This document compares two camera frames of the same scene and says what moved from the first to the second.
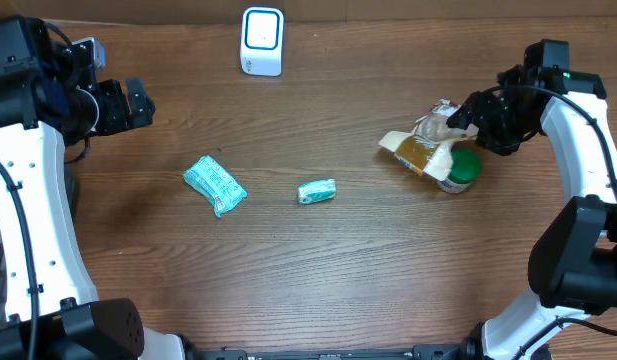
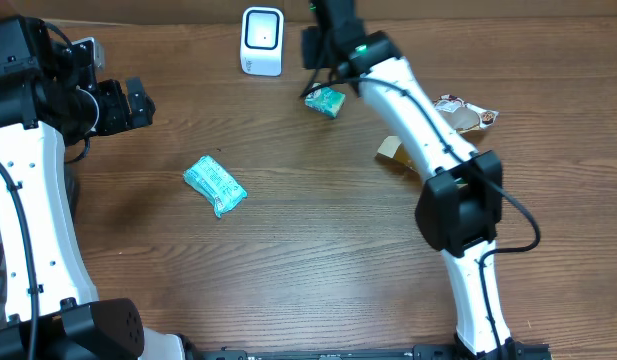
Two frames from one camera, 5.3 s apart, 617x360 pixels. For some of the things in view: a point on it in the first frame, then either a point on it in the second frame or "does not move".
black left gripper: x=121 y=114 does not move
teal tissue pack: x=213 y=183 does not move
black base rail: x=419 y=352 does not move
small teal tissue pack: x=317 y=191 to x=325 y=100
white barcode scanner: x=261 y=41 does not move
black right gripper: x=475 y=113 to x=316 y=42
